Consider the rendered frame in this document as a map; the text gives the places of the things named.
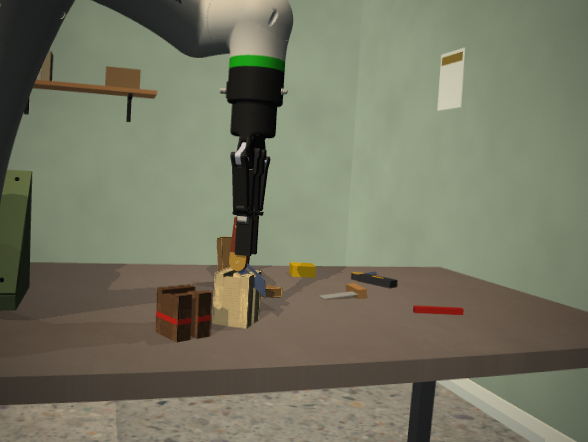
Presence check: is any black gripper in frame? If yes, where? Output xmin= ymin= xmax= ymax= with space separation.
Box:
xmin=230 ymin=103 xmax=277 ymax=256

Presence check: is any red flat bar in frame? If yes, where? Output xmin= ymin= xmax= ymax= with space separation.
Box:
xmin=413 ymin=306 xmax=464 ymax=315

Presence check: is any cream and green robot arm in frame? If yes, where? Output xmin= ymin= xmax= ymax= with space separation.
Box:
xmin=0 ymin=0 xmax=293 ymax=203

